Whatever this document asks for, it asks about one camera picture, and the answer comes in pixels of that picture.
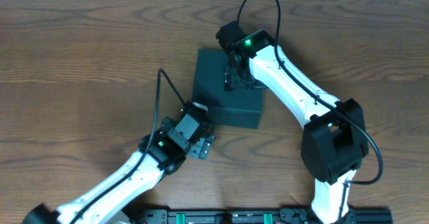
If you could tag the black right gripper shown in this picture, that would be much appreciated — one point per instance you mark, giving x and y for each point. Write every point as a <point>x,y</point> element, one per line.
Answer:
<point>232,78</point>

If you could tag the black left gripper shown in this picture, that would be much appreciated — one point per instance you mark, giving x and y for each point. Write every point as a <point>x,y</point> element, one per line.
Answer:
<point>201,146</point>

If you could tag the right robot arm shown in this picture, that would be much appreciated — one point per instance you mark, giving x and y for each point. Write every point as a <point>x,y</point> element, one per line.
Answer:
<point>333,142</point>

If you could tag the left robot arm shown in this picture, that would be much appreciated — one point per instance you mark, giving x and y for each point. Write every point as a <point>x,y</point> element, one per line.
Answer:
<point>160,153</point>

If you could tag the dark green gift box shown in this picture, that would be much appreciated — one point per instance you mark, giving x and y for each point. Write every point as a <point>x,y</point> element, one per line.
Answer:
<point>240,107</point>

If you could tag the black mounting rail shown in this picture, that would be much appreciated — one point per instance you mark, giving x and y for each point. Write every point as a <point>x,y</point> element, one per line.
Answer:
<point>278,216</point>

